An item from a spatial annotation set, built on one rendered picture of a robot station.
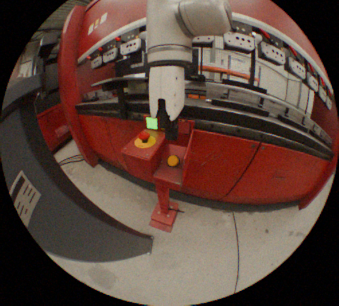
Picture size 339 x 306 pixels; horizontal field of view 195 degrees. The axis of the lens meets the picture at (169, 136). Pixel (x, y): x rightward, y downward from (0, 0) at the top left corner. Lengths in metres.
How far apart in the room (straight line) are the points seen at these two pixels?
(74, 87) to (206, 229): 1.89
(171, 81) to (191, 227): 0.98
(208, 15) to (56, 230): 0.33
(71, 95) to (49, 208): 1.25
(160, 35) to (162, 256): 1.08
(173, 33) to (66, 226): 0.32
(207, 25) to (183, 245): 1.06
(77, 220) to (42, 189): 0.08
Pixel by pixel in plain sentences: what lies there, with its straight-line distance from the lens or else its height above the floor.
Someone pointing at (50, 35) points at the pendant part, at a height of 1.88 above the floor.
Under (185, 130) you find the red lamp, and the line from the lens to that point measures 0.35.
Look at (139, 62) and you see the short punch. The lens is 0.69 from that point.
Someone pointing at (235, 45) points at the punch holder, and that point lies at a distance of 0.56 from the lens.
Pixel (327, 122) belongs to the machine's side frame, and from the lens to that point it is 1.88.
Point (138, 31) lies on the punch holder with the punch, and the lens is 0.72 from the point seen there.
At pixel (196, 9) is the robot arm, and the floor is 1.07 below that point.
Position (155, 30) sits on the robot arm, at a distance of 0.19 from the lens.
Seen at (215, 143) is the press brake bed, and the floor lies 0.72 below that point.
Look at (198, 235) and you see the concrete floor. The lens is 0.99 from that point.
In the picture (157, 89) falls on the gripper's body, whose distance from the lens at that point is 0.17.
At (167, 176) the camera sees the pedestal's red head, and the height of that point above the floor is 0.70.
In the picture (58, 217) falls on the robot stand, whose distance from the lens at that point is 0.18.
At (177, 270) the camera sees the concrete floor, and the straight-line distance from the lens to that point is 1.00.
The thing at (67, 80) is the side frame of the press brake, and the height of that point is 1.17.
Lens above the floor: 0.96
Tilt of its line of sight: 31 degrees down
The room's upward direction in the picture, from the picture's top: straight up
